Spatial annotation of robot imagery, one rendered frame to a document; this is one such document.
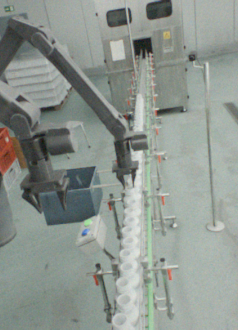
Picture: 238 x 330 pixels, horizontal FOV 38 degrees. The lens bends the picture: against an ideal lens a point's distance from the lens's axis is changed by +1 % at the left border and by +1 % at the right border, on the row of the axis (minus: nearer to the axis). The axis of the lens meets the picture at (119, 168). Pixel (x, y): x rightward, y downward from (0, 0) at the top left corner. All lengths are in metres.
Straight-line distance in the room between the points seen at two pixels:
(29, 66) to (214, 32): 6.03
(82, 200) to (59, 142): 1.23
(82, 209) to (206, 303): 1.05
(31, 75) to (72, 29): 4.05
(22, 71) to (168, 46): 3.44
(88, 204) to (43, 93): 6.20
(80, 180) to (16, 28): 1.30
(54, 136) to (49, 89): 7.20
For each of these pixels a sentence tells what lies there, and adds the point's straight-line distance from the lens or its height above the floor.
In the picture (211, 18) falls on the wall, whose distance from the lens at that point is 11.67.
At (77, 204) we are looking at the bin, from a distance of 2.02.
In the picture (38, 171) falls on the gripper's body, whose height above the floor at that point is 1.52.
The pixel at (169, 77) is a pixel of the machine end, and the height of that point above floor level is 0.65.
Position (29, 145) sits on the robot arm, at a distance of 0.80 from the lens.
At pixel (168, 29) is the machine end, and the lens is 6.01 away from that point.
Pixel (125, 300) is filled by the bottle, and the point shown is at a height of 1.14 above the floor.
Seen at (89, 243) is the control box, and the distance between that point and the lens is 1.27.
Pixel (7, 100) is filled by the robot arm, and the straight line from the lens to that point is 0.77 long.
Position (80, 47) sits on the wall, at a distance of 11.75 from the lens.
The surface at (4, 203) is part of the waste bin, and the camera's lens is 3.36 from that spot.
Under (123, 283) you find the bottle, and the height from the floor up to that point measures 1.15.
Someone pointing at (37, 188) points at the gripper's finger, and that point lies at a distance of 0.84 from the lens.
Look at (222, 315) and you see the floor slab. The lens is 2.45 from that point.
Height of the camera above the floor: 1.83
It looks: 25 degrees down
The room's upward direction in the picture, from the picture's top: 10 degrees counter-clockwise
